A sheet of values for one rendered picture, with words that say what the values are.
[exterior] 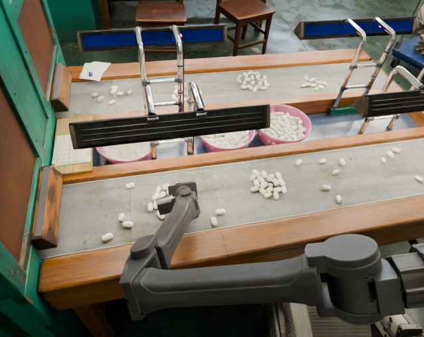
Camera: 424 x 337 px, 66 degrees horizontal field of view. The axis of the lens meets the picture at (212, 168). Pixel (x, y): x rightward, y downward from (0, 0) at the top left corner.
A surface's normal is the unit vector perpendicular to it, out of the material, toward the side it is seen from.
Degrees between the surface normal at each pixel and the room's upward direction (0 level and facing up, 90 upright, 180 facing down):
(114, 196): 0
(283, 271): 44
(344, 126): 0
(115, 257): 0
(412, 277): 24
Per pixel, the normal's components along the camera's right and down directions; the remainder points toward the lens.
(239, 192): 0.07, -0.66
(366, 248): -0.25, -0.95
